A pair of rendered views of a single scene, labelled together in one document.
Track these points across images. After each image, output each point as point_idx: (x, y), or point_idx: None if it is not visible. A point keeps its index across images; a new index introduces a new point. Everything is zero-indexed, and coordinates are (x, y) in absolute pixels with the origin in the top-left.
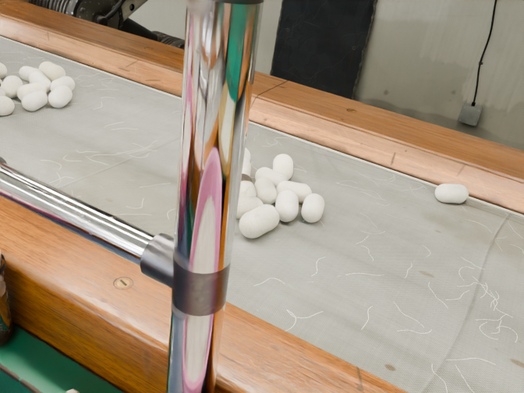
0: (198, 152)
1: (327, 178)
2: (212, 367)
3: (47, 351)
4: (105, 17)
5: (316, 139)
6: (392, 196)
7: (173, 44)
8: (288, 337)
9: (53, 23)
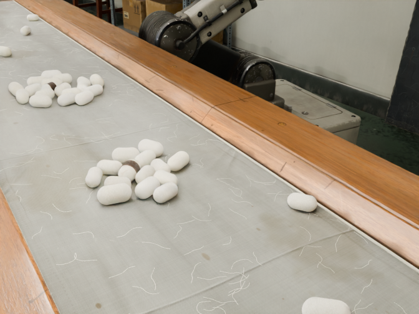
0: None
1: (213, 174)
2: None
3: None
4: (183, 42)
5: (237, 144)
6: (252, 195)
7: (249, 62)
8: (28, 261)
9: (128, 47)
